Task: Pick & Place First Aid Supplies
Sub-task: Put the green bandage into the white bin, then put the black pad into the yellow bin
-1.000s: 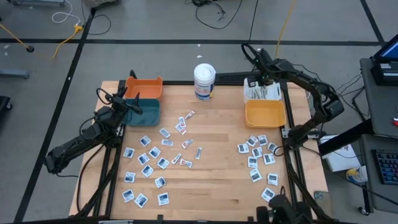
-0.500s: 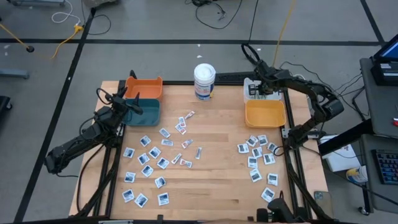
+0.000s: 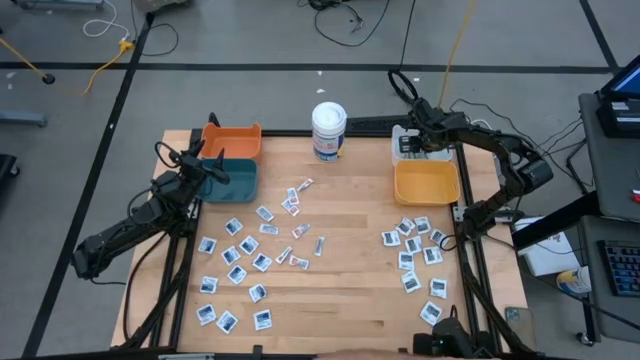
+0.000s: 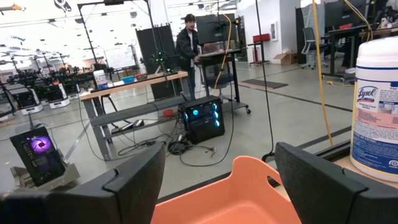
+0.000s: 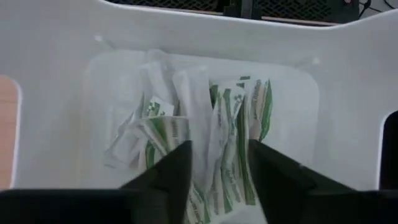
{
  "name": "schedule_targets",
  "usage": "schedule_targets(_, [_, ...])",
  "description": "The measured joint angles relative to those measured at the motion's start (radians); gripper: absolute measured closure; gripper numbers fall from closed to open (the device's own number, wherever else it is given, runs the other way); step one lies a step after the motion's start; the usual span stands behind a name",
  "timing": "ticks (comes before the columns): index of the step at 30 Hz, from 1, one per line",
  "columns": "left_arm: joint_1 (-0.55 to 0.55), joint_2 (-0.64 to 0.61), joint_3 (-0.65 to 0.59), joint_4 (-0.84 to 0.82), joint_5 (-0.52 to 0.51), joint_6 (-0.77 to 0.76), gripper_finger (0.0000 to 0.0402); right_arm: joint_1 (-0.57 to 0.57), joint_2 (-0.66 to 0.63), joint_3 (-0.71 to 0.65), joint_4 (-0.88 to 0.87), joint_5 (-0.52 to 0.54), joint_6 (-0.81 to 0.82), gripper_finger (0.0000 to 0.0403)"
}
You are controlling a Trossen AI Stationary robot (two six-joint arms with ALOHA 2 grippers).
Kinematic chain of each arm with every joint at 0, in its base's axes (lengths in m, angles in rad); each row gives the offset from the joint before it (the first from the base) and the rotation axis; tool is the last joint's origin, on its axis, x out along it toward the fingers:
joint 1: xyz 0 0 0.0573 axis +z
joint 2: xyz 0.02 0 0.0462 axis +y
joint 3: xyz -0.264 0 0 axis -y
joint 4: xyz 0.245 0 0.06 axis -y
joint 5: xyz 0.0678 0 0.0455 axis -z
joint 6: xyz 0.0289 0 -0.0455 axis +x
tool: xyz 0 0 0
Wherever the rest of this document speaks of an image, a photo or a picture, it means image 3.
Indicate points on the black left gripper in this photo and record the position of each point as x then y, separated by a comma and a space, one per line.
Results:
192, 170

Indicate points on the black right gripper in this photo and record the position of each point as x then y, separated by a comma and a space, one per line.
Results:
432, 130

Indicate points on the red white bandage packet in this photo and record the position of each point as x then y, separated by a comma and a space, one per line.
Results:
305, 184
283, 255
299, 261
300, 230
293, 196
290, 207

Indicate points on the grey narrow strip packet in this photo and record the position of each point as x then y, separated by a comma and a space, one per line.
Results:
319, 246

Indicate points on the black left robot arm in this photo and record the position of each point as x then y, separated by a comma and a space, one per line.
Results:
125, 225

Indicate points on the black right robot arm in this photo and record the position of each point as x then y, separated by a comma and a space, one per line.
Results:
500, 145

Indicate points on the white plastic bin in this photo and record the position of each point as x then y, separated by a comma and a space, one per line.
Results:
397, 157

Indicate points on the orange plastic bin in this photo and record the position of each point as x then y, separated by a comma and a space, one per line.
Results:
235, 142

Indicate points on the yellow plastic bin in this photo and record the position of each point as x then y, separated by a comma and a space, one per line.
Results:
425, 182

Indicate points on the black power strip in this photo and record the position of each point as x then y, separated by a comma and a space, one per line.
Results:
375, 124

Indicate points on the teal plastic bin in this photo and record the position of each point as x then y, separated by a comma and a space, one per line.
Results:
240, 190

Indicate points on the white wipes canister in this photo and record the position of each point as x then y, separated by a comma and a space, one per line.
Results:
328, 120

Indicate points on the black desk crossbar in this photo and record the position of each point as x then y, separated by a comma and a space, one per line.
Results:
555, 222

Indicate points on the white paper sheet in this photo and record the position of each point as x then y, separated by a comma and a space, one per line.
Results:
545, 255

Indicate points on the black round floor base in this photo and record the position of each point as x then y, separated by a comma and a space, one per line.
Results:
48, 78

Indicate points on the grey metal bar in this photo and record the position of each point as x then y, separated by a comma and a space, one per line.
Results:
22, 119
60, 4

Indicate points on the grey side table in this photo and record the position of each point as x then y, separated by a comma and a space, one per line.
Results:
610, 170

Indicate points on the black chair base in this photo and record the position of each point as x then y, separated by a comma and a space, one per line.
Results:
7, 167

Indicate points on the black box device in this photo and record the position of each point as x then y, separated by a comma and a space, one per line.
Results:
620, 117

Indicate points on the white yellow bottle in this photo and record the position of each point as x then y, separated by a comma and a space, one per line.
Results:
572, 281

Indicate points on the dark smartphone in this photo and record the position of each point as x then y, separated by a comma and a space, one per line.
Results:
520, 327

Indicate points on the black laptop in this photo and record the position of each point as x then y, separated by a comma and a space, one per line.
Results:
625, 82

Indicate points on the small red object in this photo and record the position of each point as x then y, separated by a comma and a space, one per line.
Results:
636, 196

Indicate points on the black keyboard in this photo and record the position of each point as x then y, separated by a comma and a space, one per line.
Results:
622, 267

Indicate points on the black caster wheel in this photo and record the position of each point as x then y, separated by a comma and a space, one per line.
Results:
584, 338

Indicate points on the grey desk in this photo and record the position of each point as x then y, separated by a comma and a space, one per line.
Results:
615, 315

